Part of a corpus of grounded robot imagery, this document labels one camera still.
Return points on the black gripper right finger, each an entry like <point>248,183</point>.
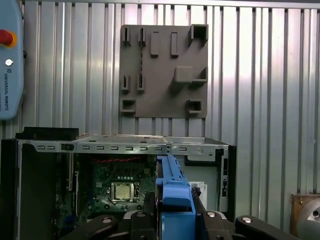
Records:
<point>215,225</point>

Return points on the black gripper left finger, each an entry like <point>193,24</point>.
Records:
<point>135,225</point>

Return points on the hard disk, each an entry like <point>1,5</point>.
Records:
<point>175,200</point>

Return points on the silver CPU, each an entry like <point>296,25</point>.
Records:
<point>123,191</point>

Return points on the metal socket cover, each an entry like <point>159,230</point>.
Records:
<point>112,192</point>

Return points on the grey power supply unit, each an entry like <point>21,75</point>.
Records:
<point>210,180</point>

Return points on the green motherboard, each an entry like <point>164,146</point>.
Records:
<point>100,175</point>

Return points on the grey parts rack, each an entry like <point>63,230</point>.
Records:
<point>160,100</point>

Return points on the black PC case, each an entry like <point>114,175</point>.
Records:
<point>8,187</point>

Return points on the pale blue teach pendant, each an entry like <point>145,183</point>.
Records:
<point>12,82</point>

